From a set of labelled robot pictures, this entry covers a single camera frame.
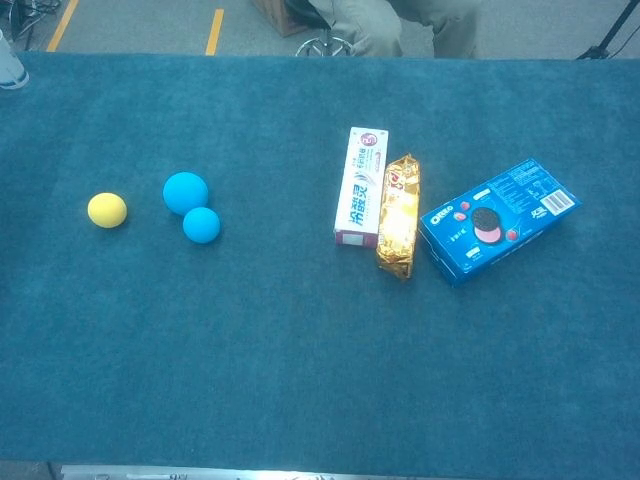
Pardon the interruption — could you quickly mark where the small blue foam ball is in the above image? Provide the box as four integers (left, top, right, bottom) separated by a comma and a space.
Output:
182, 206, 222, 245

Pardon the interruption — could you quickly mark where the large blue foam ball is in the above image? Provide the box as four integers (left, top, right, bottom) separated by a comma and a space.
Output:
162, 171, 210, 217

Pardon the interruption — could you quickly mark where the blue Oreo cookie box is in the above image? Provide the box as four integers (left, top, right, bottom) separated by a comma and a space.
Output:
418, 158, 583, 289

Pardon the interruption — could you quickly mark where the yellow foam ball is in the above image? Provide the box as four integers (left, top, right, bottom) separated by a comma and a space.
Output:
87, 192, 128, 230

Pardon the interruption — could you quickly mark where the white toothpaste box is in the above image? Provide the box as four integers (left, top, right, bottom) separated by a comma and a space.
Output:
333, 126, 390, 250

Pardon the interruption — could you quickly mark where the gold foil snack packet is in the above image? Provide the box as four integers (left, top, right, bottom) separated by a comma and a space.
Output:
374, 153, 422, 280

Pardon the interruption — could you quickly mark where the black stool with chrome base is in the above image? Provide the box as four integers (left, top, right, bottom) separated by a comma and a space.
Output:
284, 0, 356, 58

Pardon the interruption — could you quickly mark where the teal carpet table cover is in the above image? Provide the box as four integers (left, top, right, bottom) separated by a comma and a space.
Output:
0, 52, 640, 474

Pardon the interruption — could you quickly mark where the seated person in khaki trousers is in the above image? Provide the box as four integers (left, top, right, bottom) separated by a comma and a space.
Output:
308, 0, 484, 60

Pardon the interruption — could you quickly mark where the brown wooden crate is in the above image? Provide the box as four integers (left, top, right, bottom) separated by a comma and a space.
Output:
249, 0, 312, 39

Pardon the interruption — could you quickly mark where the yellow floor tape stripe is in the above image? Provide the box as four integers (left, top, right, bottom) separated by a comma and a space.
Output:
204, 8, 226, 57

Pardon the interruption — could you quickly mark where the black tripod stand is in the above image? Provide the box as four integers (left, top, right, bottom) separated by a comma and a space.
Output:
576, 0, 640, 61

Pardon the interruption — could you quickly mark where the black cable bundle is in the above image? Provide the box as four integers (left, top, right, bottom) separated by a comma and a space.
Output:
0, 0, 64, 42

